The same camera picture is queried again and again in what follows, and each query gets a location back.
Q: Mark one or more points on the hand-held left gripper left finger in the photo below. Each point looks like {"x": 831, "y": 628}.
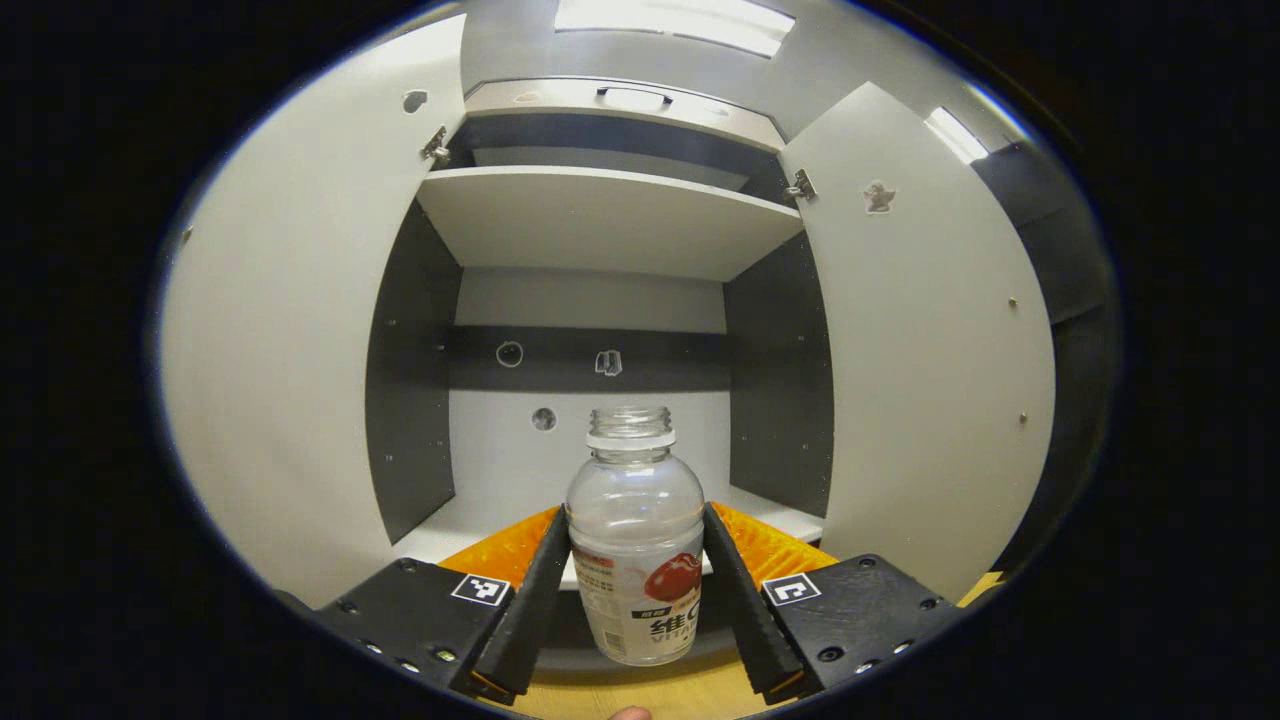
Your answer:
{"x": 535, "y": 620}

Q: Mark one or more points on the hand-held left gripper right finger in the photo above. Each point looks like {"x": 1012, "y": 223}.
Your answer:
{"x": 745, "y": 620}

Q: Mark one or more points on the clear plastic bottle red label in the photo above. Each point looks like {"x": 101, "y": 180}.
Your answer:
{"x": 635, "y": 520}

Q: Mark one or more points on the white cabinet door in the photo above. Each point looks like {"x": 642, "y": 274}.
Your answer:
{"x": 930, "y": 380}
{"x": 290, "y": 330}

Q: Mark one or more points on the white and grey cabinet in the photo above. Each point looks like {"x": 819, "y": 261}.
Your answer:
{"x": 600, "y": 220}

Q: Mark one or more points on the small ceiling light panel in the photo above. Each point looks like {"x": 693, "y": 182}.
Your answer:
{"x": 955, "y": 133}

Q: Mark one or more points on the long ceiling light panel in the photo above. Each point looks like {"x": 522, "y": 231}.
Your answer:
{"x": 675, "y": 22}

